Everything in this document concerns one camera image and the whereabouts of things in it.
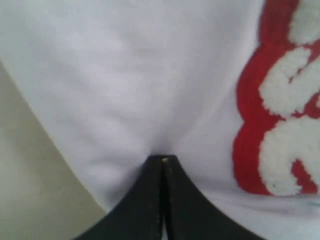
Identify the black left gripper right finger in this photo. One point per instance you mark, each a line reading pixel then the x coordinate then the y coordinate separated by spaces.
pixel 188 214

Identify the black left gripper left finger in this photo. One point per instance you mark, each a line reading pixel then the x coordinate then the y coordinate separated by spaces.
pixel 138 216

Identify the white t-shirt red lettering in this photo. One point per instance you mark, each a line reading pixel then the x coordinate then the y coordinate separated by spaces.
pixel 229 87

